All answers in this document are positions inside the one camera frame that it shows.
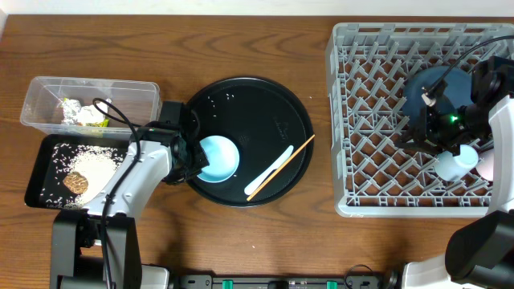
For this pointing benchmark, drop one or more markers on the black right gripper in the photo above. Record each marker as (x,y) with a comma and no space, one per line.
(426,141)

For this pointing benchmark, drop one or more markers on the dark blue plate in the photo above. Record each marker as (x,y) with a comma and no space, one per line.
(458,90)

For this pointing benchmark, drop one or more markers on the brown cookie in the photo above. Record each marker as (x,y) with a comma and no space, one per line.
(76,183)

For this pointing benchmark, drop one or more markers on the light blue plastic knife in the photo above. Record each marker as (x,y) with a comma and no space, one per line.
(256,182)

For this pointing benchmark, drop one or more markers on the light blue cup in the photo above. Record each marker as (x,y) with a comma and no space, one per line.
(453,168)

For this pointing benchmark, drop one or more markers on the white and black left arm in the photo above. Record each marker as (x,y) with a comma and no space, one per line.
(97,246)

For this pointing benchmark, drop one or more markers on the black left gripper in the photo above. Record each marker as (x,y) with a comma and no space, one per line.
(197,159)

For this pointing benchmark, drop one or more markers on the spilled white rice pile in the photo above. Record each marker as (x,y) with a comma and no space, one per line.
(98,166)

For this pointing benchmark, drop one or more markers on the grey dishwasher rack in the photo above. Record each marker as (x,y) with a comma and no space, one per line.
(368,65)

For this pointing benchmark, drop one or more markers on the clear plastic bin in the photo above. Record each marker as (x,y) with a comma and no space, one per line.
(42,109)

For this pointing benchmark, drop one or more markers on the light blue bowl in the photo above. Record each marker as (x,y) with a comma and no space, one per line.
(223,157)

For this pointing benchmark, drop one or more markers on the pink cup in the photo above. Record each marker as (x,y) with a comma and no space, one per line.
(485,166)

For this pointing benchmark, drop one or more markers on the black rectangular tray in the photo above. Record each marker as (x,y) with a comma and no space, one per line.
(45,188)

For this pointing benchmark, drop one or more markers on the foil snack wrapper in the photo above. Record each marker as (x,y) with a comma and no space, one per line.
(70,109)

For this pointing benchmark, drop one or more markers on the round black tray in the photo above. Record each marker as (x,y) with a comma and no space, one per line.
(262,118)

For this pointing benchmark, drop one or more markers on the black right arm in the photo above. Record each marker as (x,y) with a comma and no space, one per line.
(480,255)

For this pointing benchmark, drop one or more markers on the wooden chopstick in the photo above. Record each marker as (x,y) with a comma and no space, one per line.
(275,172)

